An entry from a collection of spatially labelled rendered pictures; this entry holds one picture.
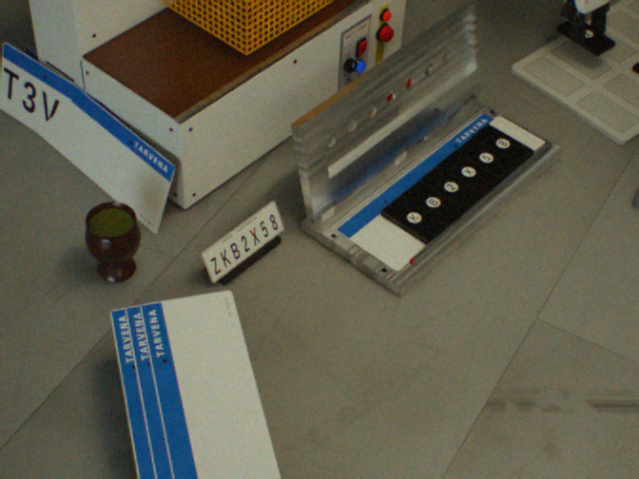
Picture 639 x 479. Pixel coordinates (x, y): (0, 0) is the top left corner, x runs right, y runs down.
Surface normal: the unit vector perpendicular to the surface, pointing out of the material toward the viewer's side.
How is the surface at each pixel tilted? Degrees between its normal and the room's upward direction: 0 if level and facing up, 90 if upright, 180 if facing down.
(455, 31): 77
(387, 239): 0
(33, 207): 0
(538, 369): 0
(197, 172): 90
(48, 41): 90
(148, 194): 69
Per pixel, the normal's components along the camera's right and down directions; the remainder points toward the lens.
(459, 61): 0.73, 0.33
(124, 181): -0.66, 0.21
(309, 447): 0.04, -0.69
